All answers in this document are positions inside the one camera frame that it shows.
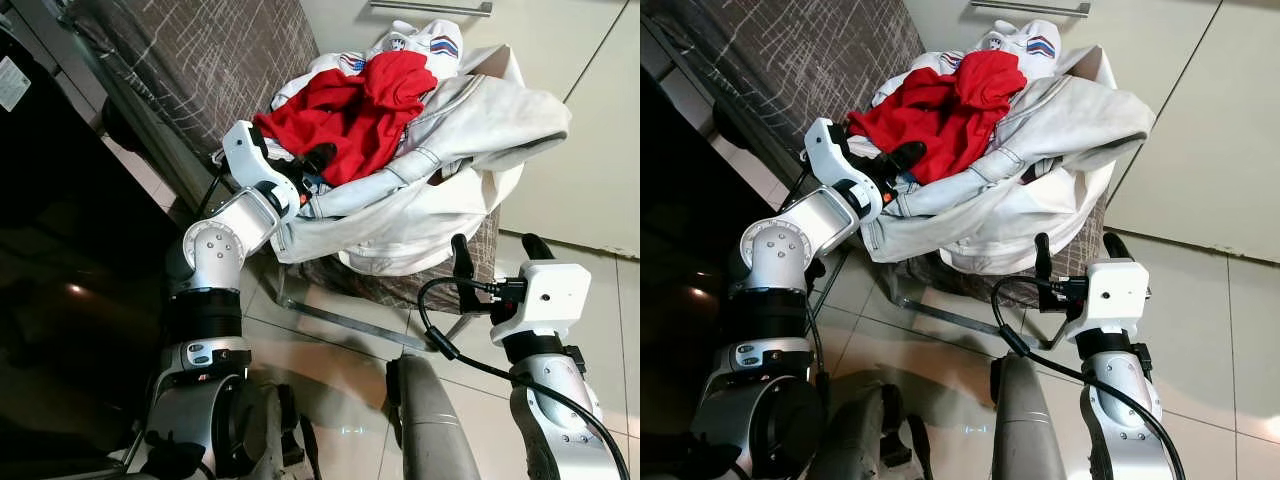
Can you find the white denim jacket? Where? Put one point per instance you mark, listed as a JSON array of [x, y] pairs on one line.
[[1070, 120], [480, 120]]

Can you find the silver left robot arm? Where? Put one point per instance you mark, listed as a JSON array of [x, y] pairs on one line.
[[780, 250], [215, 250]]

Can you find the red shirt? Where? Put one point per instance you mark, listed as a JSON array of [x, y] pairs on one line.
[[935, 115], [345, 115]]

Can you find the grey right robot leg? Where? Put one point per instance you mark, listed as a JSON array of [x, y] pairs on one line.
[[1025, 420], [430, 420]]

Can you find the grey robot leg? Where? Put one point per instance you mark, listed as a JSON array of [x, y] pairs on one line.
[[1025, 420], [860, 430], [430, 420], [285, 430]]

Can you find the grey patterned fabric chair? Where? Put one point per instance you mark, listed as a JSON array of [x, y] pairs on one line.
[[800, 60], [200, 60]]

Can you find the white garment with flag patch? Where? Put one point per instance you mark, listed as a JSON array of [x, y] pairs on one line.
[[1015, 40], [420, 42]]

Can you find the grey left robot leg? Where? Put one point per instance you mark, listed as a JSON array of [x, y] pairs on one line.
[[860, 430], [285, 430]]

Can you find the white washer label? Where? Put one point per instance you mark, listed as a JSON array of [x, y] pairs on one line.
[[14, 82]]

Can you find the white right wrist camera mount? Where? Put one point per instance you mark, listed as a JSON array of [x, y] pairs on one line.
[[550, 295], [1115, 295]]

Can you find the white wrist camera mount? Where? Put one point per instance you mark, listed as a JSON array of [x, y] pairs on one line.
[[245, 150], [1115, 295], [550, 295], [828, 150]]

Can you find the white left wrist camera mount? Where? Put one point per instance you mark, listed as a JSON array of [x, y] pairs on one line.
[[828, 150], [245, 150]]

